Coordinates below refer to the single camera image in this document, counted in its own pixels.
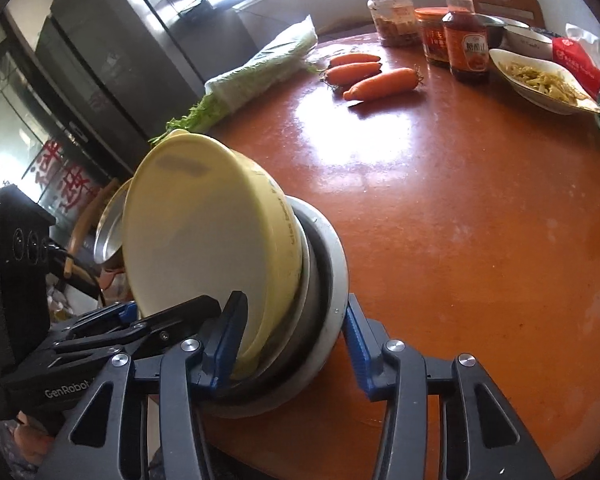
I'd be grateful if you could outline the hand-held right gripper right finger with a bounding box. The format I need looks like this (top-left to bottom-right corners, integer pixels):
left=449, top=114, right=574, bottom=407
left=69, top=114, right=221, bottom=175
left=344, top=294, right=556, bottom=480

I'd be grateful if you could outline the glass door with red lettering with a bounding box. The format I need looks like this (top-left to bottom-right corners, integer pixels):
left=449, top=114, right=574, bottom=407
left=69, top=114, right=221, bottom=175
left=0, top=60, right=116, bottom=221

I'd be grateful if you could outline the orange carrot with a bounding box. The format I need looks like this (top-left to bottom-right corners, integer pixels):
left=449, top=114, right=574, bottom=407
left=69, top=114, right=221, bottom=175
left=321, top=61, right=383, bottom=87
left=342, top=66, right=425, bottom=102
left=328, top=53, right=382, bottom=67

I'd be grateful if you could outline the white dish with food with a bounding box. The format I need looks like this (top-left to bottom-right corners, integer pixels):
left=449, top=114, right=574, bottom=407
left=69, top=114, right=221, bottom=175
left=489, top=48, right=600, bottom=116

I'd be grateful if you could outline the white ceramic bowl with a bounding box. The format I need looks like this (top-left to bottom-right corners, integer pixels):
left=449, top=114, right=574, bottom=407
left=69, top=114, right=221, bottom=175
left=502, top=22, right=555, bottom=61

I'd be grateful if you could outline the steel plate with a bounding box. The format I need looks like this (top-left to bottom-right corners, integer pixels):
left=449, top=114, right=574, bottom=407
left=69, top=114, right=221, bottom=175
left=94, top=177, right=136, bottom=266

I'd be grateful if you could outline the orange-capped sauce bottle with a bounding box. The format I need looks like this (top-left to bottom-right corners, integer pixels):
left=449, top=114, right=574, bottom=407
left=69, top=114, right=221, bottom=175
left=440, top=0, right=492, bottom=84

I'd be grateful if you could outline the black-lidded pickle jar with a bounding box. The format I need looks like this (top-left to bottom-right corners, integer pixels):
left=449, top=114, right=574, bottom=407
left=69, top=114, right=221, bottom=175
left=364, top=0, right=426, bottom=48

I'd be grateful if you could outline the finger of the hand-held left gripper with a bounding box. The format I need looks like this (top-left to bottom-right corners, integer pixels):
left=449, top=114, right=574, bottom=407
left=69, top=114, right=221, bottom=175
left=60, top=301, right=140, bottom=341
left=50, top=295, right=223, bottom=361

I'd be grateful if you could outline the celery in plastic bag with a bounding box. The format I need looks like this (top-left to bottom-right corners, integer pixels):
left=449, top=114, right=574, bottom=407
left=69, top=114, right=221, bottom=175
left=149, top=14, right=320, bottom=147

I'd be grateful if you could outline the dark steel bowl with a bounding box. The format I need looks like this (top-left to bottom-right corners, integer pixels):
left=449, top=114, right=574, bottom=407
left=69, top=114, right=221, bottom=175
left=472, top=14, right=507, bottom=52

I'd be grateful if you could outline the yellow two-handled ceramic bowl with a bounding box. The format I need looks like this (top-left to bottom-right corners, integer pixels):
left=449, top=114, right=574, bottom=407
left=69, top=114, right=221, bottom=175
left=121, top=130, right=303, bottom=381

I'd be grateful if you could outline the red tissue packet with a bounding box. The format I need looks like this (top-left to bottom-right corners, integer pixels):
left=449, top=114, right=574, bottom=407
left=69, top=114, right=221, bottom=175
left=551, top=23, right=600, bottom=102

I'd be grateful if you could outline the red-lidded sauce jar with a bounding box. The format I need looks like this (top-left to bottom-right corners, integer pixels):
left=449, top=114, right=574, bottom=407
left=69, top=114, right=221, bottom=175
left=414, top=6, right=453, bottom=67

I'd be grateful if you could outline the large steel bowl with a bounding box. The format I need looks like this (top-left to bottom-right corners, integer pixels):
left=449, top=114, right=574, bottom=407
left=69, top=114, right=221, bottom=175
left=200, top=195, right=352, bottom=418

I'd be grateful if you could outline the grey refrigerator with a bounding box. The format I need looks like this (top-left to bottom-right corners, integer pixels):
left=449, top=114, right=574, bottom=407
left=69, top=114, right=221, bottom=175
left=5, top=0, right=246, bottom=171

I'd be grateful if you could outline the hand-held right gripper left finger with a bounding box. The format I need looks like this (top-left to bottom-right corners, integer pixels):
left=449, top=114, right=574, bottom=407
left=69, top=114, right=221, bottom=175
left=37, top=290, right=251, bottom=480

